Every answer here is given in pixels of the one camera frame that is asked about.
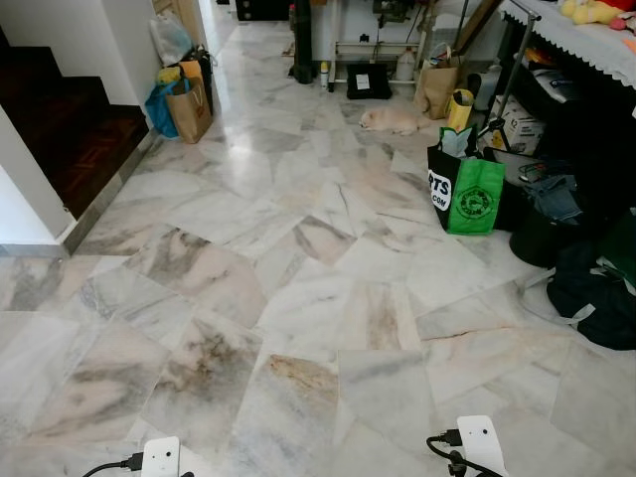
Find green and black shopping bag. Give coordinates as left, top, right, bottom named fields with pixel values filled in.
left=426, top=126, right=507, bottom=237

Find cream fluffy dog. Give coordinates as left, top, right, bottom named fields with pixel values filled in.
left=358, top=106, right=444, bottom=137

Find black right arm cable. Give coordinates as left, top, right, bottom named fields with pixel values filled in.
left=427, top=428, right=470, bottom=477

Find black upright appliance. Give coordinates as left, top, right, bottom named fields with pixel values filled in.
left=289, top=0, right=316, bottom=84

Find dark green bag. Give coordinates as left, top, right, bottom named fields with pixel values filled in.
left=595, top=208, right=636, bottom=291

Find black bucket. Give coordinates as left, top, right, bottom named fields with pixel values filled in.
left=510, top=199, right=589, bottom=268

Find yellow plush toy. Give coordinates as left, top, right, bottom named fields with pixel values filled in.
left=558, top=0, right=623, bottom=27

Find white plastic bag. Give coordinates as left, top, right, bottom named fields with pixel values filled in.
left=149, top=11, right=196, bottom=67

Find black flat bag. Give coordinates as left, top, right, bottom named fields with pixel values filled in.
left=346, top=63, right=394, bottom=101

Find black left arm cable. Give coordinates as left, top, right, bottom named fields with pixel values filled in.
left=81, top=452, right=146, bottom=477

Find brown paper bag with handles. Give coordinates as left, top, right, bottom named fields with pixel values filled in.
left=166, top=75, right=214, bottom=144

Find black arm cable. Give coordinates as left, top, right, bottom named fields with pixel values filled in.
left=81, top=452, right=146, bottom=477
left=427, top=428, right=470, bottom=477

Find blue shopping bag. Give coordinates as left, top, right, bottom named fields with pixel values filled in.
left=145, top=79, right=181, bottom=139

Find white metal rack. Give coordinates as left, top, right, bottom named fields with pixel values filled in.
left=327, top=0, right=439, bottom=91

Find white plastic jug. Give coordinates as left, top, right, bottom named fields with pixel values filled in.
left=395, top=47, right=417, bottom=83

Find white cardboard box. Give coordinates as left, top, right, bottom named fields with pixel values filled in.
left=491, top=95, right=547, bottom=156

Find tall brown paper bag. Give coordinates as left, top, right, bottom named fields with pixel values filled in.
left=414, top=54, right=461, bottom=121

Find blue jeans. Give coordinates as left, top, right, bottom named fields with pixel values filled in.
left=525, top=173, right=584, bottom=224

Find dark wooden staircase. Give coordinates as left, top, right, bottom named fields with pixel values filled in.
left=0, top=28, right=151, bottom=221

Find table with white lace cloth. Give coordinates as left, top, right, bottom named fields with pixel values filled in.
left=493, top=0, right=636, bottom=136

